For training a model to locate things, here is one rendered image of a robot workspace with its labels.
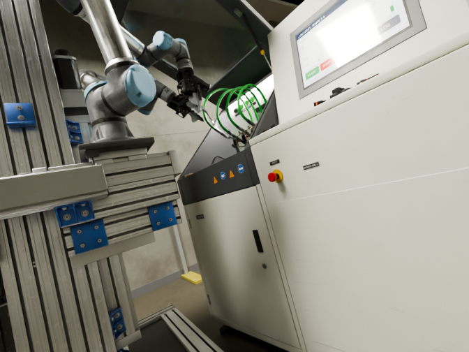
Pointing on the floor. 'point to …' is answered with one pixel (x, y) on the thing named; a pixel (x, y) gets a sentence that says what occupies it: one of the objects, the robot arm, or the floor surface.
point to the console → (375, 195)
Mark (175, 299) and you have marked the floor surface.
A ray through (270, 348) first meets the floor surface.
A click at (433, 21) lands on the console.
